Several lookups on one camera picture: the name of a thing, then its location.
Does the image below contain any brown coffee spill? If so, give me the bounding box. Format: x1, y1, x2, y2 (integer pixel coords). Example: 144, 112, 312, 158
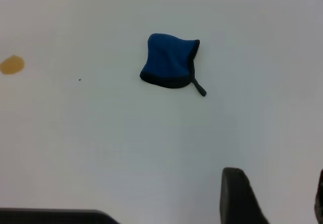
0, 54, 25, 75

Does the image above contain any blue cloth with black trim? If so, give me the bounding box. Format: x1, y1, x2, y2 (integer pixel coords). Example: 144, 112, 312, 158
139, 33, 207, 97

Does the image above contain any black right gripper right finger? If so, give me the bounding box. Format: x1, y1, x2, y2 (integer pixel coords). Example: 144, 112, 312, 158
314, 169, 323, 224

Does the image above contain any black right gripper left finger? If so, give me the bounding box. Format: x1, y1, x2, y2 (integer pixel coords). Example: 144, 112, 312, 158
219, 167, 271, 224

